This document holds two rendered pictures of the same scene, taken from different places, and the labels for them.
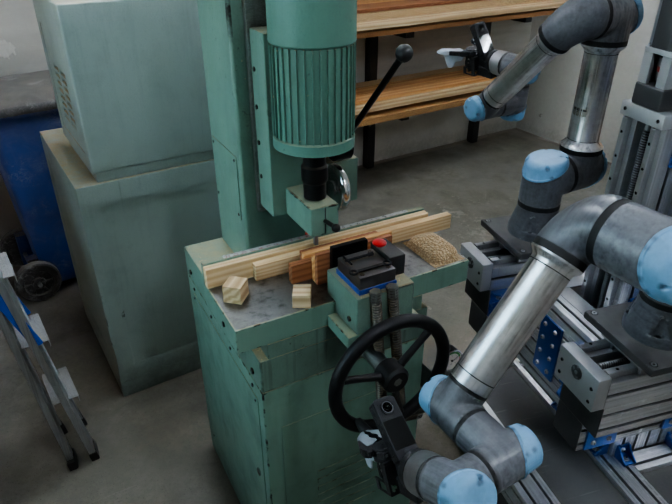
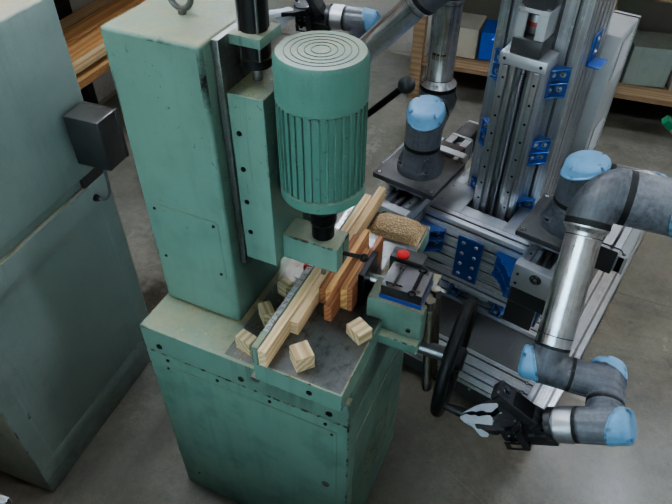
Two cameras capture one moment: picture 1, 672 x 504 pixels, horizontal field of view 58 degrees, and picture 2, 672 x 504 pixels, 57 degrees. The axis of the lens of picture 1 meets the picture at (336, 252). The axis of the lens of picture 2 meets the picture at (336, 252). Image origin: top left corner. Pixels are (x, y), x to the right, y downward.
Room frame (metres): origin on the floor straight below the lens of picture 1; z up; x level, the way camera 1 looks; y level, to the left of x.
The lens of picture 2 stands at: (0.41, 0.66, 1.97)
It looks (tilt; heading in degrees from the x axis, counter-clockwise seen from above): 43 degrees down; 322
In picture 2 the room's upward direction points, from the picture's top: straight up
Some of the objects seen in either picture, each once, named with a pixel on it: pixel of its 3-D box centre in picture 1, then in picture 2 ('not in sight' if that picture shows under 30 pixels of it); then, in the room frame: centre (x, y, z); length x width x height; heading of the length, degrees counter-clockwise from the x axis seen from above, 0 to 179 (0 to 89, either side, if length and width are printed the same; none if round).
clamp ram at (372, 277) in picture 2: (355, 265); (379, 280); (1.15, -0.04, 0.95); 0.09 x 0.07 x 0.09; 118
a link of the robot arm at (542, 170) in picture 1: (545, 177); (425, 121); (1.57, -0.58, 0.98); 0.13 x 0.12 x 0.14; 121
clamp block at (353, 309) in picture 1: (369, 292); (403, 298); (1.10, -0.07, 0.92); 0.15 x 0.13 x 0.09; 118
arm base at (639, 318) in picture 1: (663, 311); (570, 210); (1.09, -0.72, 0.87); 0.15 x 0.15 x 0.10
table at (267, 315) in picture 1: (350, 291); (369, 300); (1.17, -0.03, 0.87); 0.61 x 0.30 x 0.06; 118
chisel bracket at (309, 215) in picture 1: (312, 211); (316, 246); (1.27, 0.06, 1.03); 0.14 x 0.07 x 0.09; 28
